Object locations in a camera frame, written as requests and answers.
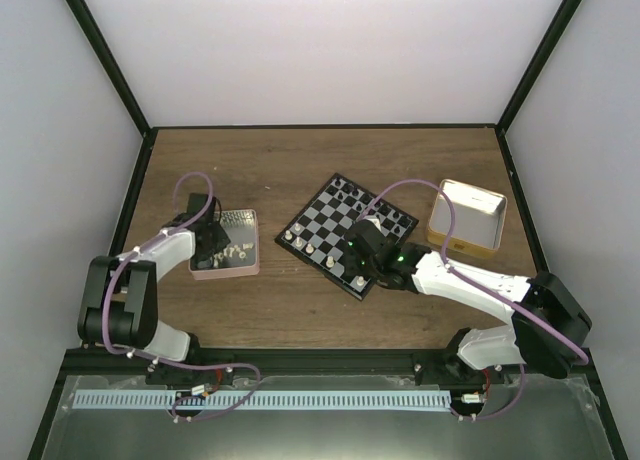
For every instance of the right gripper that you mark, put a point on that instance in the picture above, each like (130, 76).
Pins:
(350, 264)

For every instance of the light blue slotted cable duct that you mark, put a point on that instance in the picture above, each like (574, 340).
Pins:
(436, 401)

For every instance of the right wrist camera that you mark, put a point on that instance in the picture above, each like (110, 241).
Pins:
(377, 223)

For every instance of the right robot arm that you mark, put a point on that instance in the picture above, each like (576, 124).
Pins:
(543, 325)

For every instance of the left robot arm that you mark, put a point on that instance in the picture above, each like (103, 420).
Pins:
(119, 306)

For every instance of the black and white chessboard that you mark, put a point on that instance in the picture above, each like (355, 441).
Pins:
(325, 220)

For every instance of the pink tin box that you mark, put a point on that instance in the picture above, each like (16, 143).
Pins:
(236, 247)

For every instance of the black aluminium mounting rail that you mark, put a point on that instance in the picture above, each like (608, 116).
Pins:
(429, 365)

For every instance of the black enclosure frame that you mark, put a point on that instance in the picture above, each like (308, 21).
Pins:
(554, 32)

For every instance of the gold tin box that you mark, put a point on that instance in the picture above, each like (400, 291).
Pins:
(479, 218)

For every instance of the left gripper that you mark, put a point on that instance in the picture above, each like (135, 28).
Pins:
(224, 240)

